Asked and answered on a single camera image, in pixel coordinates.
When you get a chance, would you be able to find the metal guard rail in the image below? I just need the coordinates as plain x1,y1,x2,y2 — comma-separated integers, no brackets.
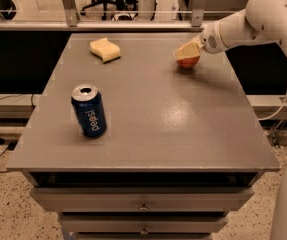
0,0,274,32

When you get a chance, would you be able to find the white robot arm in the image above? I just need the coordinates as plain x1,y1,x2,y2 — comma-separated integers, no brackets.
174,0,287,240

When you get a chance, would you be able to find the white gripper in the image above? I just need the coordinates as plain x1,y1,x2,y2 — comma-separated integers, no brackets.
174,21,227,60

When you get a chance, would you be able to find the red apple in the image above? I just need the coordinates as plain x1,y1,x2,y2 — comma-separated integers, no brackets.
177,56,200,69

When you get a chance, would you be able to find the blue pepsi can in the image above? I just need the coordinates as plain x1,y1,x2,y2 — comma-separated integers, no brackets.
71,83,107,138

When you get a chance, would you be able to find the yellow sponge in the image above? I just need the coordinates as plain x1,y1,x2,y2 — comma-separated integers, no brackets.
90,38,121,63

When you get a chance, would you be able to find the grey drawer cabinet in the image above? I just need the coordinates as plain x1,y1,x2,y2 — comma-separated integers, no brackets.
8,33,279,240

